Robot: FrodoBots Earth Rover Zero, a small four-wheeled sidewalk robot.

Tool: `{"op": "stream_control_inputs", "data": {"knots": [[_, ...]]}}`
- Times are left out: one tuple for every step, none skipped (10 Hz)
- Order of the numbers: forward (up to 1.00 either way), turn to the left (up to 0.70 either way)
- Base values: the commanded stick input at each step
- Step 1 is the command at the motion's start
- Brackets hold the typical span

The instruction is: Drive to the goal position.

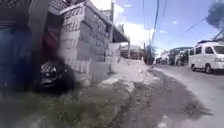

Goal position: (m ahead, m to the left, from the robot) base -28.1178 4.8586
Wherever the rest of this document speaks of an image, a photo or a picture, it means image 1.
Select row of low buildings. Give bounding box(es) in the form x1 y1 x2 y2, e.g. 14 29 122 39
153 45 194 67

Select pole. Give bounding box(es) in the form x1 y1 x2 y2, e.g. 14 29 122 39
127 40 132 60

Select tree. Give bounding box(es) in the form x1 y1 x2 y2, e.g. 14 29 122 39
205 0 224 30

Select dark vehicle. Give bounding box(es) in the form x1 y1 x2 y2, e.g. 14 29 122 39
34 59 73 92

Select white van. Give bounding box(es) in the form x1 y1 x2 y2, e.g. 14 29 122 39
188 40 224 75

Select grey concrete road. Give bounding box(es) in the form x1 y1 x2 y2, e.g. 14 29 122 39
120 63 224 128

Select grey concrete block building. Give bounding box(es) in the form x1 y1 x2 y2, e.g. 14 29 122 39
0 0 130 91

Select pale concrete rubble pile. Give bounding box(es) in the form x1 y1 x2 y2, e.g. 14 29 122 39
99 57 161 88

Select overhead wires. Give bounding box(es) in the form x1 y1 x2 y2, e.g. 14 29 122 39
141 0 224 46

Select weedy dirt verge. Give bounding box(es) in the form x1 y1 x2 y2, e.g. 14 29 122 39
0 78 136 128

